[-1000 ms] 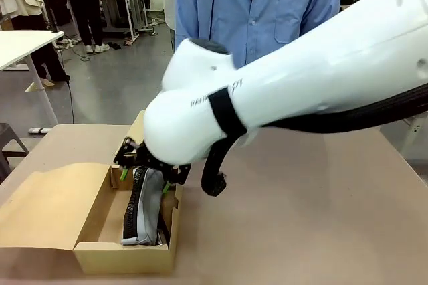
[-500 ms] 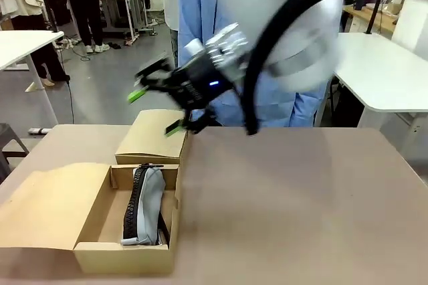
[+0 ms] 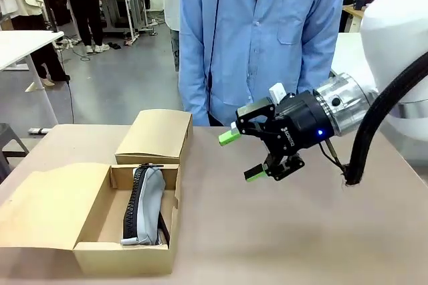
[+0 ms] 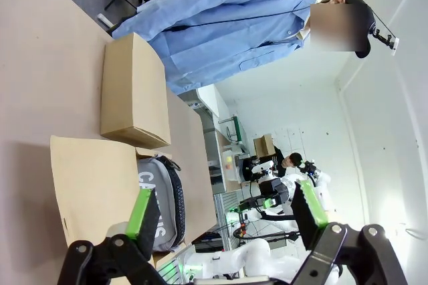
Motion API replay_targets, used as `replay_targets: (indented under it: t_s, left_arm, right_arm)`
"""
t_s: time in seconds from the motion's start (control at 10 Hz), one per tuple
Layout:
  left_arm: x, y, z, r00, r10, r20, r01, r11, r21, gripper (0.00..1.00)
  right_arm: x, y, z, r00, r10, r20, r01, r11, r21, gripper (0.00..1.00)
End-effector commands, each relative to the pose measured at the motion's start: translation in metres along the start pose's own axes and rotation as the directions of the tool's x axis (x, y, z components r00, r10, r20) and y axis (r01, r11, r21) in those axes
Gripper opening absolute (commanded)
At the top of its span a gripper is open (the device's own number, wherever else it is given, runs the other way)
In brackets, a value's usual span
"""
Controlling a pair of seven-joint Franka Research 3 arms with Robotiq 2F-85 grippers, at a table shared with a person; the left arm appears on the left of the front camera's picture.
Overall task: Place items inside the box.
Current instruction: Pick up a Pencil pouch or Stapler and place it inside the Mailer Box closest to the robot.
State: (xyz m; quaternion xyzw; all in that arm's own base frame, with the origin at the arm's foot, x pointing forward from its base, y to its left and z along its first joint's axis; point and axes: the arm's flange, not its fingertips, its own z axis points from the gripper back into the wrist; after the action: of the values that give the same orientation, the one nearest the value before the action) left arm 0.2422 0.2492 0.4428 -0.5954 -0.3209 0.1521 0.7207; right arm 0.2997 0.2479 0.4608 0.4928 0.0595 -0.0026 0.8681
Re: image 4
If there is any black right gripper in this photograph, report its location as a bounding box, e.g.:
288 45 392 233
258 177 290 207

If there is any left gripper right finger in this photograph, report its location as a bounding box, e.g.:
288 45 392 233
289 179 409 285

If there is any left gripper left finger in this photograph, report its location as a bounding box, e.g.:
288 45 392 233
62 187 162 285

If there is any grey campus pouch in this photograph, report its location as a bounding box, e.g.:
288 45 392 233
136 154 186 253

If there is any smaller cardboard box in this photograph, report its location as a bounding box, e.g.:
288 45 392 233
99 32 173 151

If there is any person's right forearm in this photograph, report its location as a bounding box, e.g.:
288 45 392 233
112 0 217 41

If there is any background cardboard box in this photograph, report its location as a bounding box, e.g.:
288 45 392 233
252 133 276 159

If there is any large open cardboard box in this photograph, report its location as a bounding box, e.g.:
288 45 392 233
49 134 201 271

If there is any seated bystander in black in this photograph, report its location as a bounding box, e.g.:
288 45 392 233
242 146 304 184

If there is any person in blue coat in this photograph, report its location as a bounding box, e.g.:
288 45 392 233
111 0 379 96

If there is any black baseball cap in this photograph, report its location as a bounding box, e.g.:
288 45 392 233
333 0 379 60

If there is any white floor power strip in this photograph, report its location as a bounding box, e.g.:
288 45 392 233
96 13 114 29

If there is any green metal frame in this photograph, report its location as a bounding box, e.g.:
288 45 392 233
218 114 247 143

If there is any thin black neck cord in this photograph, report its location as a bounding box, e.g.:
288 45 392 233
163 3 312 32

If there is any head mounted camera bracket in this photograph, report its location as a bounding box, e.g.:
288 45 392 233
366 10 401 56

